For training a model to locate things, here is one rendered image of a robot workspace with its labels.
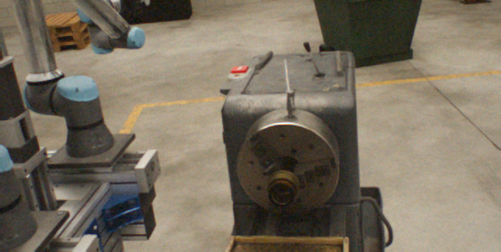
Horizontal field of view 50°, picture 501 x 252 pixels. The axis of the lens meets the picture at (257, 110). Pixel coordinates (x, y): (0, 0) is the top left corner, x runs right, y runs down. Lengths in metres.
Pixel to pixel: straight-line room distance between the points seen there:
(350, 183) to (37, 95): 1.05
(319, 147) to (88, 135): 0.72
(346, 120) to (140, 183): 0.69
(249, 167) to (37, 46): 0.76
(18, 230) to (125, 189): 0.49
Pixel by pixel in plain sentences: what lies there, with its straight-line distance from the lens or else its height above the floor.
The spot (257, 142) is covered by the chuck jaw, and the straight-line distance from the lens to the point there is 1.57.
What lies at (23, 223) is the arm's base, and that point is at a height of 1.20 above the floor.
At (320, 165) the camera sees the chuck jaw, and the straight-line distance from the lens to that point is 1.58.
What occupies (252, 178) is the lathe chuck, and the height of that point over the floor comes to 1.06.
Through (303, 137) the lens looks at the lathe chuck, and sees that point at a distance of 1.59.
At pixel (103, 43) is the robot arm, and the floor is 1.45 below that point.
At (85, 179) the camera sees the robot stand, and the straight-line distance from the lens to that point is 1.81.
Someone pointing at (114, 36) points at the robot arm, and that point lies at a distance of 1.86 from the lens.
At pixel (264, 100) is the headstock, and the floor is 1.24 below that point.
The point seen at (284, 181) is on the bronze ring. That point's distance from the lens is 1.50.
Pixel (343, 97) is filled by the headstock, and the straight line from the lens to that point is 1.73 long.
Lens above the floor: 1.83
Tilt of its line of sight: 21 degrees down
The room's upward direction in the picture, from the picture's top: 6 degrees counter-clockwise
